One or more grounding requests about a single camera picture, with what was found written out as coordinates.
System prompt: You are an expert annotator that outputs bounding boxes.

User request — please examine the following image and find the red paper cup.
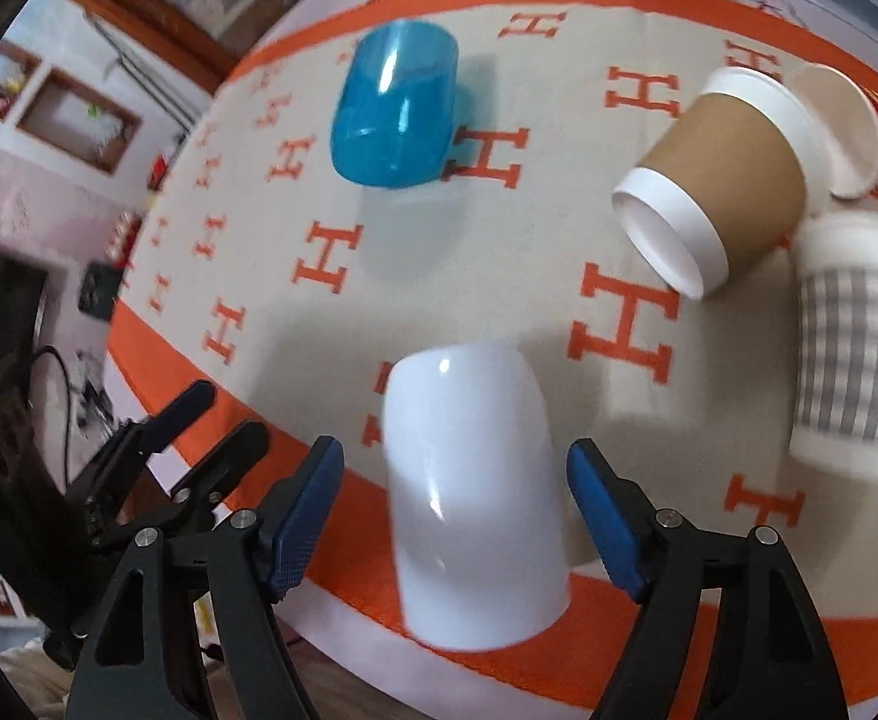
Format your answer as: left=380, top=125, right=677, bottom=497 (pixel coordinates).
left=786, top=64, right=878, bottom=202

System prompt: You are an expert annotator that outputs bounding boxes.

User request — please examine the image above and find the grey checked paper cup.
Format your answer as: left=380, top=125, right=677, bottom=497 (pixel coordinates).
left=789, top=211, right=878, bottom=483

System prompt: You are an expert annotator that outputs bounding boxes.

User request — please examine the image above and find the white ceramic cup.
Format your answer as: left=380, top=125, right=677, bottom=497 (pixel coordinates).
left=382, top=343, right=569, bottom=652

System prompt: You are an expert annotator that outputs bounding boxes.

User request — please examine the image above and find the blue plastic cup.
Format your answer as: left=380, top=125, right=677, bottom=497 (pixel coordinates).
left=329, top=20, right=460, bottom=188

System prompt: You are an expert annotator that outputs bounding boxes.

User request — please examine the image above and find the orange and cream H blanket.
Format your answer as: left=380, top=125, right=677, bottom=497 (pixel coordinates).
left=105, top=0, right=878, bottom=714

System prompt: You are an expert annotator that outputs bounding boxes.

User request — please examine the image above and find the brown sleeve paper cup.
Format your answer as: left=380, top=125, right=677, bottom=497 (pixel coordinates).
left=611, top=67, right=831, bottom=301

